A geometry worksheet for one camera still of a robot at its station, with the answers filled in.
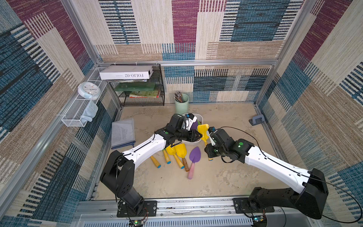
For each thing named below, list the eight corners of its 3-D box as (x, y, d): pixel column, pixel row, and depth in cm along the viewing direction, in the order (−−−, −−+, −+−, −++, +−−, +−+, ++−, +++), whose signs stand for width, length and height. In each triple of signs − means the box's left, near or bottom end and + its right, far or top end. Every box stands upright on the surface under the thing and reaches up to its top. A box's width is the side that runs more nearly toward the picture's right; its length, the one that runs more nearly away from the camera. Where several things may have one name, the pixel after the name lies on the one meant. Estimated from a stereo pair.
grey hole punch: (252, 126, 108) (254, 122, 105) (248, 121, 111) (250, 118, 108) (264, 122, 111) (266, 118, 108) (260, 117, 114) (262, 114, 111)
